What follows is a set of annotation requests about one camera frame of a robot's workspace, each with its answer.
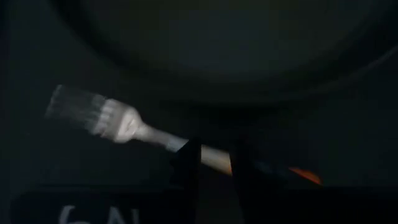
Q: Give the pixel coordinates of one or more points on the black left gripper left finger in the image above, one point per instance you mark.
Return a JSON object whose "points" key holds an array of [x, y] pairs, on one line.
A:
{"points": [[188, 174]]}

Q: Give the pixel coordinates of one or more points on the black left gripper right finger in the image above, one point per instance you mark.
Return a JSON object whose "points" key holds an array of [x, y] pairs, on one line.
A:
{"points": [[245, 186]]}

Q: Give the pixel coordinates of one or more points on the black round plate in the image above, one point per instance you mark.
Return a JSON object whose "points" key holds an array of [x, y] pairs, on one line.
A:
{"points": [[217, 40]]}

